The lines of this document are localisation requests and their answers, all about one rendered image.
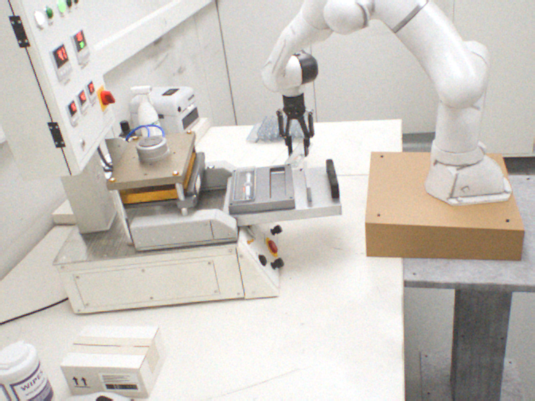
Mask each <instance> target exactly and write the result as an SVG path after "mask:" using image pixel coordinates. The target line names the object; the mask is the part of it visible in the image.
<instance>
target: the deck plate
mask: <svg viewBox="0 0 535 401"><path fill-rule="evenodd" d="M225 194H226V189H219V190H212V191H204V192H199V196H198V199H197V207H196V208H188V212H196V211H203V210H211V209H218V210H220V211H222V212H223V211H224V206H225ZM111 196H112V199H113V202H114V205H115V210H117V213H116V215H115V218H114V220H113V222H112V224H111V227H110V228H109V231H108V232H93V233H86V234H79V229H78V226H77V224H76V223H75V225H74V227H73V229H72V231H71V233H70V234H69V236H68V237H67V239H66V240H65V242H64V243H63V245H62V247H61V249H60V251H59V253H58V254H57V257H56V258H55V259H54V261H53V262H52V265H53V266H55V265H63V264H72V263H87V262H95V261H104V260H113V259H128V258H136V257H144V256H152V255H160V254H169V253H176V252H184V251H200V250H208V249H217V248H225V247H239V238H240V226H238V239H237V241H233V242H225V243H210V244H202V245H194V246H186V247H171V248H162V249H154V250H146V251H136V249H135V245H134V246H127V236H126V233H125V231H124V226H123V222H122V220H121V216H120V214H119V212H118V209H117V206H116V202H115V201H114V199H115V198H114V195H113V193H111ZM125 210H126V213H127V218H128V220H129V224H130V226H131V223H132V221H133V219H134V218H135V217H143V216H157V215H165V214H173V213H180V212H181V209H178V207H177V203H176V204H161V206H154V207H145V208H131V209H125Z"/></svg>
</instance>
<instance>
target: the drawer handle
mask: <svg viewBox="0 0 535 401"><path fill-rule="evenodd" d="M326 172H327V173H328V177H329V182H330V188H331V196H332V198H336V197H339V186H338V179H337V175H336V172H335V168H334V162H333V160H332V159H327V160H326Z"/></svg>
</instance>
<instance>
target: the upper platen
mask: <svg viewBox="0 0 535 401"><path fill-rule="evenodd" d="M195 160H196V154H192V155H191V158H190V161H189V166H188V169H187V171H186V174H185V176H184V181H183V183H182V190H183V193H184V197H187V196H188V195H187V189H188V187H189V181H190V178H191V174H192V171H193V166H194V162H195ZM120 193H121V196H122V199H123V203H124V208H125V209H131V208H145V207H154V206H161V204H176V203H177V202H176V200H177V198H178V195H177V191H176V188H175V184H171V185H156V186H149V187H142V188H133V189H120Z"/></svg>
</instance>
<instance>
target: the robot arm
mask: <svg viewBox="0 0 535 401"><path fill-rule="evenodd" d="M373 19H377V20H381V21H382V22H384V23H385V24H386V25H387V26H388V27H389V29H390V30H391V31H392V32H393V33H395V35H396V36H397V37H398V38H399V39H400V41H401V42H402V43H403V44H404V45H405V46H406V47H407V49H408V50H409V51H410V52H411V53H412V55H413V56H414V57H415V58H416V59H417V60H418V61H419V63H420V65H421V66H422V68H423V69H424V71H425V72H426V75H427V76H428V78H429V80H430V81H431V82H432V84H433V85H434V86H435V89H436V91H437V93H438V95H439V97H440V99H439V104H438V109H437V116H436V128H435V140H434V141H433V143H432V154H431V160H432V163H431V166H430V170H429V173H428V175H427V176H426V179H425V181H424V188H425V190H426V193H429V194H431V195H432V196H434V197H436V198H438V199H440V200H442V201H446V202H447V203H449V204H451V206H453V207H455V206H463V204H480V203H488V202H497V201H508V200H509V198H510V197H511V195H512V189H511V187H510V183H509V181H508V180H506V179H505V178H504V174H502V169H501V167H500V166H499V165H498V163H497V162H496V161H495V160H494V159H492V158H490V157H488V156H487V155H485V152H486V147H485V145H484V144H483V143H481V142H480V141H479V135H480V130H481V125H482V113H483V109H484V103H485V98H486V93H487V87H488V81H489V76H490V66H491V62H490V54H489V53H488V50H487V48H486V46H485V45H483V44H481V43H479V42H477V41H463V39H462V38H461V37H460V36H459V35H458V33H457V32H456V30H455V27H454V25H453V23H452V22H451V20H450V19H449V18H448V17H447V16H446V15H445V14H444V12H443V11H442V10H441V9H440V8H439V7H438V6H437V5H436V4H435V3H434V2H433V1H432V0H303V4H302V7H301V9H300V11H299V13H298V14H297V15H296V16H295V18H294V19H293V20H292V21H291V24H290V25H289V26H288V27H286V28H285V29H284V30H283V32H282V33H281V34H280V36H279V39H278V41H277V43H276V45H275V47H274V49H273V51H272V53H271V55H270V57H269V59H268V61H267V62H266V64H265V65H263V67H262V70H261V80H262V83H263V85H264V86H265V87H266V88H267V89H268V90H270V91H272V92H274V93H276V92H278V91H280V94H282V97H283V109H281V110H280V109H279V110H278V111H277V112H276V114H277V117H278V124H279V136H280V137H284V141H285V146H287V153H288V156H289V155H291V153H292V151H293V146H292V136H291V135H289V132H291V123H292V119H297V120H298V121H299V123H300V126H301V129H302V131H303V135H304V137H305V138H304V139H303V146H304V155H305V158H306V157H307V156H308V154H309V149H308V147H309V146H310V138H313V136H314V124H313V116H312V115H313V113H314V111H313V110H307V109H306V107H305V101H304V92H305V90H306V89H305V84H308V83H311V82H314V81H315V80H316V78H317V76H318V61H317V59H316V58H315V57H314V56H312V55H310V54H309V53H306V52H305V51H304V50H303V49H305V48H308V47H310V46H313V45H317V44H320V43H322V41H324V40H325V39H327V38H328V37H329V36H330V35H331V34H332V33H333V32H335V33H339V34H342V35H348V34H351V33H355V32H357V31H359V30H361V29H363V28H366V27H368V26H369V20H373ZM305 112H306V113H307V121H308V129H309V132H308V129H307V125H306V123H305V120H304V116H303V115H304V113H305ZM283 113H284V114H285V115H286V116H287V122H286V128H285V132H284V128H283Z"/></svg>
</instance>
